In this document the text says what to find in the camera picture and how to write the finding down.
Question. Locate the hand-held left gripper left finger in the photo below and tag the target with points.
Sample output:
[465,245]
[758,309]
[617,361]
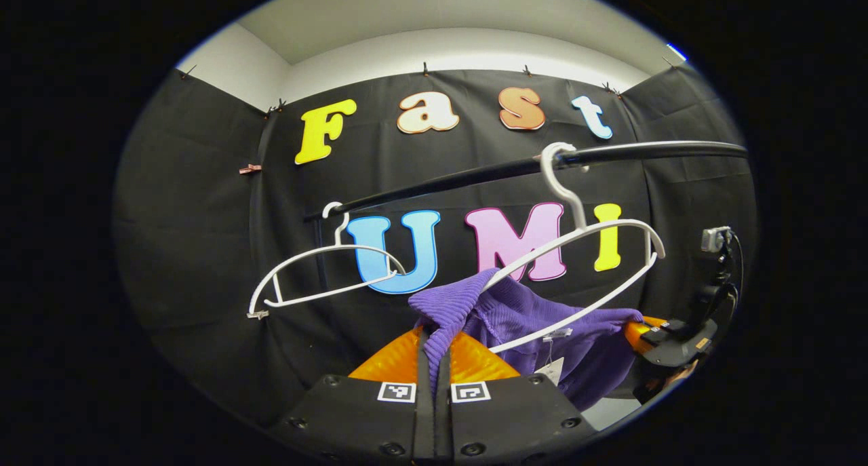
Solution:
[424,412]

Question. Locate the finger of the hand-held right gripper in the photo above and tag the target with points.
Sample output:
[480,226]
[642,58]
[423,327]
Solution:
[661,329]

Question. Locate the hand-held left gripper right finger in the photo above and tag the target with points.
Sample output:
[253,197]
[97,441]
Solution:
[442,418]

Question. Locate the white plastic hanger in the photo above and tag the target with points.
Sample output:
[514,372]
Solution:
[582,218]
[325,292]

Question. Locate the black clothes rack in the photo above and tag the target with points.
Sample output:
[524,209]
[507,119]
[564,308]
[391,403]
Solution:
[475,175]

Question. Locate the small ceiling light panel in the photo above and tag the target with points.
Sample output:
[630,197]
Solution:
[677,52]

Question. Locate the pink metal clip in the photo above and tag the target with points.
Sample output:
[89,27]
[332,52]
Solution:
[249,169]

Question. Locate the row of black backdrop clips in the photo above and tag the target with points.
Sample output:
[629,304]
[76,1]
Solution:
[425,68]

